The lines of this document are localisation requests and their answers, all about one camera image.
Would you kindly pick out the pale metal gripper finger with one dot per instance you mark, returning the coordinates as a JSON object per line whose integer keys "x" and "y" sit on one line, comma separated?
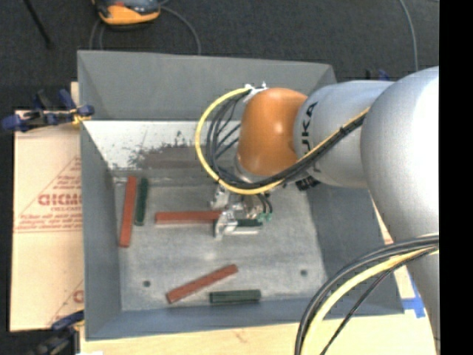
{"x": 224, "y": 227}
{"x": 220, "y": 197}

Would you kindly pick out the dark green flat block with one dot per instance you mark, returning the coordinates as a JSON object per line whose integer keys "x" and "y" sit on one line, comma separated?
{"x": 234, "y": 296}
{"x": 141, "y": 202}
{"x": 249, "y": 222}

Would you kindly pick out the red-brown flat block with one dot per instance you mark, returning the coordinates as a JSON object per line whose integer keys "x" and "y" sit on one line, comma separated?
{"x": 184, "y": 217}
{"x": 128, "y": 213}
{"x": 201, "y": 284}

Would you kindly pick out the grey metal bin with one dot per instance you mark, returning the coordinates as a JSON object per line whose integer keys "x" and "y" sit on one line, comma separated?
{"x": 177, "y": 87}

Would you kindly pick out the brown cardboard board red print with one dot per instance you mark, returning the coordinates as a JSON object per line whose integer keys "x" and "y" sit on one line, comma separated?
{"x": 44, "y": 235}

